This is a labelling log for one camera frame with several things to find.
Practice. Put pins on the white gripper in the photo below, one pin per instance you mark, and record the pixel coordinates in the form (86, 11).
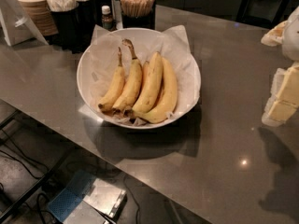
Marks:
(291, 41)

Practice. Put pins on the white paper liner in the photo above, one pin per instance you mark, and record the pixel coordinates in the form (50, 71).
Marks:
(174, 44)

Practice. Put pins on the black cup of stir sticks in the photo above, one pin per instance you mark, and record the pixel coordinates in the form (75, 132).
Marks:
(138, 13)

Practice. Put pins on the rightmost yellow banana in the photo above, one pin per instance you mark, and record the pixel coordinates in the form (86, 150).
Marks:
(168, 100)

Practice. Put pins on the middle yellow banana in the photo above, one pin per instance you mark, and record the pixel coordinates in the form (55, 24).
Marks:
(151, 88)

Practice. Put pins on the orange-tinted hidden banana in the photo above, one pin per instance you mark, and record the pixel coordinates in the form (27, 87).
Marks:
(145, 72)

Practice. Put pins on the grey metal box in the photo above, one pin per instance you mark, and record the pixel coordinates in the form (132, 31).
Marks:
(99, 202)

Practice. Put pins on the blue perforated foot pedal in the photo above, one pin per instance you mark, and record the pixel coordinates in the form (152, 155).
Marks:
(67, 200)

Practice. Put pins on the long-stemmed yellow banana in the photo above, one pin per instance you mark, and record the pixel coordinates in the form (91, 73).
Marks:
(132, 86)

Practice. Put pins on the small brown glass bottle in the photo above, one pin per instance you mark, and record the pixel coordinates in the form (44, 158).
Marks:
(107, 18)

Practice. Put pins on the black metal table leg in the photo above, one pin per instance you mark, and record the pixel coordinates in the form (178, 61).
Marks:
(13, 208)

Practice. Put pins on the stack of paper cups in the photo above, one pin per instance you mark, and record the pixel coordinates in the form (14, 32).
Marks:
(39, 12)

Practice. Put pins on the leftmost yellow banana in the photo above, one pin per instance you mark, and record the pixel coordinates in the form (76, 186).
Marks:
(115, 88)

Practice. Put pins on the white bowl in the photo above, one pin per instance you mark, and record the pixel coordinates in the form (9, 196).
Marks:
(187, 78)

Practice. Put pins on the black holder with packets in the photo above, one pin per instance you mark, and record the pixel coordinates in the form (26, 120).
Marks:
(75, 21)

